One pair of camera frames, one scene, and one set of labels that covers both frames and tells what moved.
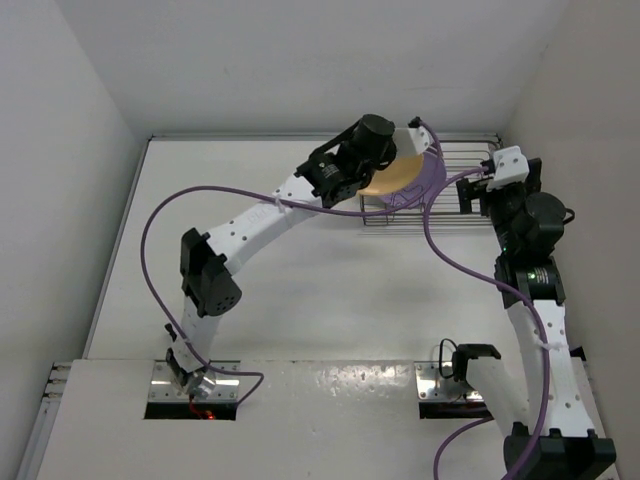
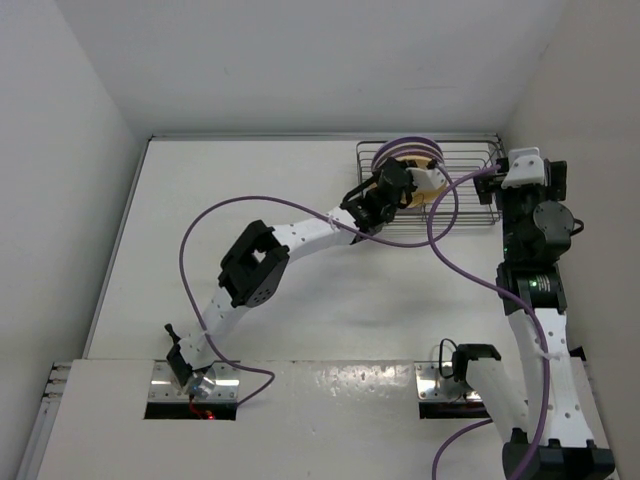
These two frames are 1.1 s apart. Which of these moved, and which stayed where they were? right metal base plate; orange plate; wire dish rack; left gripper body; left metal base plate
Moved: left gripper body; orange plate
Stayed: wire dish rack; left metal base plate; right metal base plate
